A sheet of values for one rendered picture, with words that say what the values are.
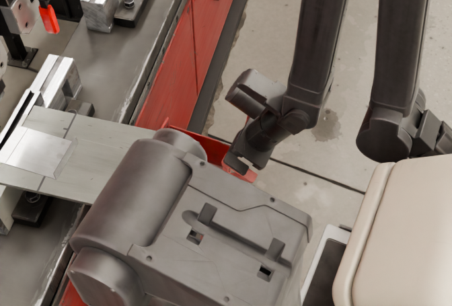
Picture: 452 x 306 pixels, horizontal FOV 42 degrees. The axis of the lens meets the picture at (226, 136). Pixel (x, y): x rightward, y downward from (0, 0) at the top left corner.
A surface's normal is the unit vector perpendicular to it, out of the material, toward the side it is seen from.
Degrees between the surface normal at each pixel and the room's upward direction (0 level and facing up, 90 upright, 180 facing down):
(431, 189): 42
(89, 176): 0
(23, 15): 90
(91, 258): 19
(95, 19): 90
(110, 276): 31
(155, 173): 11
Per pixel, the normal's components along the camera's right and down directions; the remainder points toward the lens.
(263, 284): 0.20, -0.48
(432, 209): -0.62, -0.65
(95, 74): 0.00, -0.57
